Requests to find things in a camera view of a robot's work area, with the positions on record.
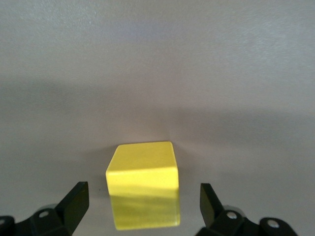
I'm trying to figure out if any yellow cube block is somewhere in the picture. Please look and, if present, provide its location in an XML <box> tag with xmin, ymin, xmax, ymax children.
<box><xmin>105</xmin><ymin>141</ymin><xmax>182</xmax><ymax>231</ymax></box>

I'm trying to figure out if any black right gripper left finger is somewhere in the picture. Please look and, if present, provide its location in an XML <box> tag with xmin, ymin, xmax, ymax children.
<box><xmin>0</xmin><ymin>181</ymin><xmax>90</xmax><ymax>236</ymax></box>

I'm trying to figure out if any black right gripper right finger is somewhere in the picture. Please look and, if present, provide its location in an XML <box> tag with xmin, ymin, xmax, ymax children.
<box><xmin>199</xmin><ymin>183</ymin><xmax>299</xmax><ymax>236</ymax></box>

